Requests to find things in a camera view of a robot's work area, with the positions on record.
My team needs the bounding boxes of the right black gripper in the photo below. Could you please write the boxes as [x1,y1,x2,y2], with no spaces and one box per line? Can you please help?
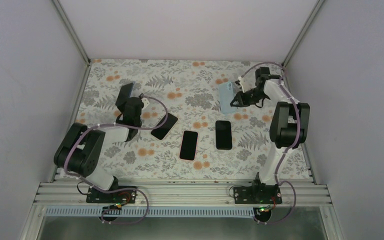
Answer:
[231,87,269,108]

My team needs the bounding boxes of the light blue phone case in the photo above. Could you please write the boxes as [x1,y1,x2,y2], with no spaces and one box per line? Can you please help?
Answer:
[218,81,238,115]

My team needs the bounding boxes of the phone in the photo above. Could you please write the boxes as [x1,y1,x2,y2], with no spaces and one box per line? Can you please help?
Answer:
[215,120,233,150]
[150,113,178,141]
[179,130,198,161]

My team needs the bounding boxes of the black smartphone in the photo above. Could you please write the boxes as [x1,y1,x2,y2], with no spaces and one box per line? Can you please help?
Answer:
[115,82,134,109]

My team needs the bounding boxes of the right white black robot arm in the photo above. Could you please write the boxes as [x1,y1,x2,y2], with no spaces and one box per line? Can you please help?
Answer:
[230,67,310,204]

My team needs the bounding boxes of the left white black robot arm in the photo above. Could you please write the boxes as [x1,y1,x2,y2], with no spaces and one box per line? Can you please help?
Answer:
[53,97,150,203]

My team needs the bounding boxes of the phone in beige case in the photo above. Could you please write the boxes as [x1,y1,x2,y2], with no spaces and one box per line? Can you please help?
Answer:
[150,113,178,141]

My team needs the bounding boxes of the phone in pink case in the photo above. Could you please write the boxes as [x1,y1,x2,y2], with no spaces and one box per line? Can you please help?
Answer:
[179,130,198,161]

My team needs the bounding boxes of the floral patterned table mat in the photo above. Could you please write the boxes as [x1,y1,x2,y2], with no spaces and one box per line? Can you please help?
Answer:
[76,59,275,180]

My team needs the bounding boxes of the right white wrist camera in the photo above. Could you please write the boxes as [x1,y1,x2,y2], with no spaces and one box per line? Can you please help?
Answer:
[235,76,243,88]

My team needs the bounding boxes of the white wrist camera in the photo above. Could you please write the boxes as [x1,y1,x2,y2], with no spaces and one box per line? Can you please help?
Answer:
[139,94,150,109]
[235,76,243,88]

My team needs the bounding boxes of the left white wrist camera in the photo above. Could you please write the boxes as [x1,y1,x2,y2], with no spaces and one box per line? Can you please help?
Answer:
[139,94,150,109]

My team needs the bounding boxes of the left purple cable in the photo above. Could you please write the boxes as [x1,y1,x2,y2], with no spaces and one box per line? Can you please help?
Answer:
[62,96,170,193]

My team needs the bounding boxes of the purple cable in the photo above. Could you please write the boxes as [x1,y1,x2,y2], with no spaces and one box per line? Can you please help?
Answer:
[235,61,302,226]
[62,96,170,193]

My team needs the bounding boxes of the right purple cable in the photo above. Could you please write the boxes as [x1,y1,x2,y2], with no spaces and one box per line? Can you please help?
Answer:
[235,61,302,226]

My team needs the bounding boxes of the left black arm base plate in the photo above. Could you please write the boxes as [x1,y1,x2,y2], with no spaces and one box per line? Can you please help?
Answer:
[85,186,137,205]

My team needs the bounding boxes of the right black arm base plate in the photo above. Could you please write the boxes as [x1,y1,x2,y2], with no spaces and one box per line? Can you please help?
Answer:
[233,185,283,205]

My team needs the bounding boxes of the aluminium front rail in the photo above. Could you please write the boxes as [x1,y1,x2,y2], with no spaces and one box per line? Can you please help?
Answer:
[33,181,333,207]

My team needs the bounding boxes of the grey slotted cable duct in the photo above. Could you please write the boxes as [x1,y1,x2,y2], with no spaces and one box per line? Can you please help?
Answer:
[45,206,255,218]

